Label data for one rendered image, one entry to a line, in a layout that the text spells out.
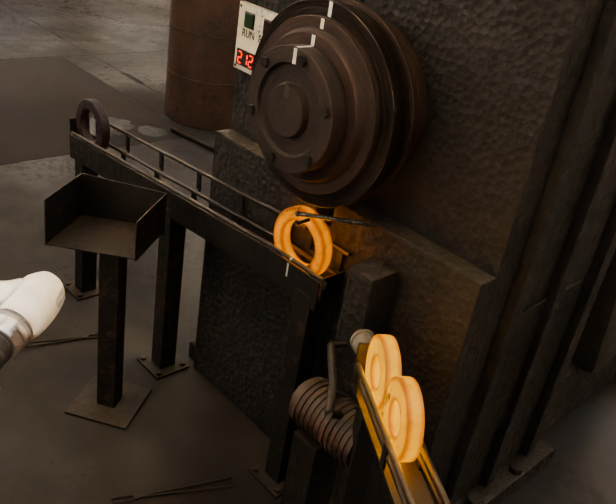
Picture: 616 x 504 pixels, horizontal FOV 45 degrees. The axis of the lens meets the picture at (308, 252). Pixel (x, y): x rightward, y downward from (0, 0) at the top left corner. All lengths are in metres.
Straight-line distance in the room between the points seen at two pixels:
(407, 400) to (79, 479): 1.16
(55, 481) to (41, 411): 0.29
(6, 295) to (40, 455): 0.84
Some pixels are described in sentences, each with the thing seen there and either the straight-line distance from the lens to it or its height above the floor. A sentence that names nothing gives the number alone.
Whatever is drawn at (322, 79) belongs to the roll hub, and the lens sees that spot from 1.57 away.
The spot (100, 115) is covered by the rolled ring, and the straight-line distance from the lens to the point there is 2.62.
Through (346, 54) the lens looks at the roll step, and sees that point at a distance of 1.60.
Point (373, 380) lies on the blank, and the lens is 1.57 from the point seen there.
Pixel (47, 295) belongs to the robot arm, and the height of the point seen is 0.76.
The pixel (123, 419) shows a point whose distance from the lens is 2.40.
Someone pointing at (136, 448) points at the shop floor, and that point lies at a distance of 2.32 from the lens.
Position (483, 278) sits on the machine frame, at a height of 0.87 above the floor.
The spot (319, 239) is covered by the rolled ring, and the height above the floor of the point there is 0.80.
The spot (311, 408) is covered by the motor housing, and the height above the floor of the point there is 0.51.
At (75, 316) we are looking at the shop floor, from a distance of 2.86.
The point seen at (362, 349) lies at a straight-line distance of 1.60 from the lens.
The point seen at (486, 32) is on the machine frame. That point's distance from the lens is 1.59.
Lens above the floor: 1.62
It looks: 28 degrees down
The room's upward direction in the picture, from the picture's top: 10 degrees clockwise
